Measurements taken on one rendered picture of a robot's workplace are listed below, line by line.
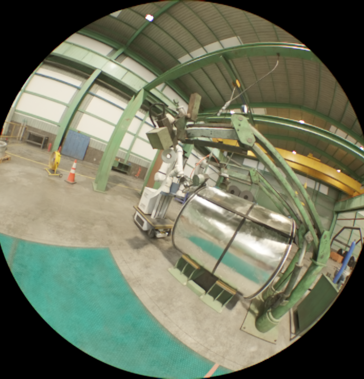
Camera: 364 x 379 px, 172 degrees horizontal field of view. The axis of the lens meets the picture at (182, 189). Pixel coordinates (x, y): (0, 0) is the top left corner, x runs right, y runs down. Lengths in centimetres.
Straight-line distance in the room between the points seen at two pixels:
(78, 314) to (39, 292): 42
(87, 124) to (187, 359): 1161
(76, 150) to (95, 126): 242
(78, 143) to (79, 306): 975
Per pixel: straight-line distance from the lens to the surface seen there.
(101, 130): 1103
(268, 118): 407
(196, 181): 169
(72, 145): 1027
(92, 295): 141
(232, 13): 1154
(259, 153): 104
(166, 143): 108
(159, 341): 133
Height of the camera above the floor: 126
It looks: 4 degrees down
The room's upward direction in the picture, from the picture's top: 22 degrees clockwise
